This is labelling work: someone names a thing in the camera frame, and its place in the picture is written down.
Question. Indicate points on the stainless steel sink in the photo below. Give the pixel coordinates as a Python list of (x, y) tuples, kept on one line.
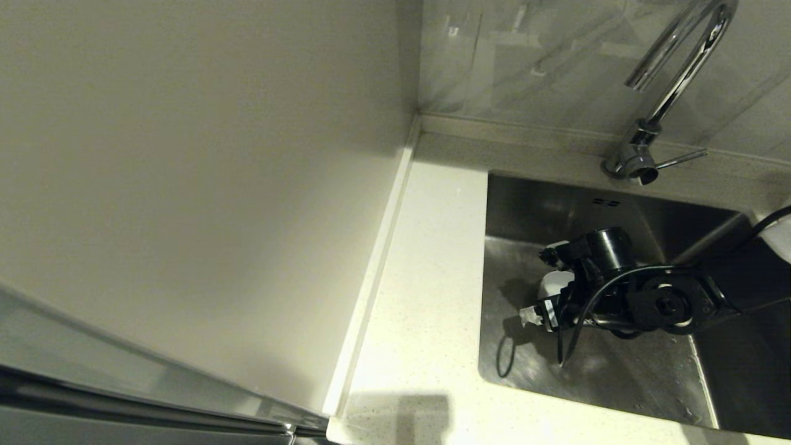
[(618, 383)]

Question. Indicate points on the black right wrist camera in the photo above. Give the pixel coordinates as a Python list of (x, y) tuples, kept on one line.
[(547, 315)]

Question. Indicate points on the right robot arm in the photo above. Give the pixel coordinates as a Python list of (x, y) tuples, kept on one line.
[(673, 303)]

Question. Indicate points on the stainless steel appliance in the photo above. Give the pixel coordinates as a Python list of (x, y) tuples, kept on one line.
[(93, 383)]

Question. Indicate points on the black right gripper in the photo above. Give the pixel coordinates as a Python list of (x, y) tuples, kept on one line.
[(602, 253)]

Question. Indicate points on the light blue bowl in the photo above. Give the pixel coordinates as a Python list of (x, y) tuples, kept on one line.
[(553, 284)]

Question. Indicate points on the chrome gooseneck faucet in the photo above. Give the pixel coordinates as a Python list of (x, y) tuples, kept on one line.
[(680, 80)]

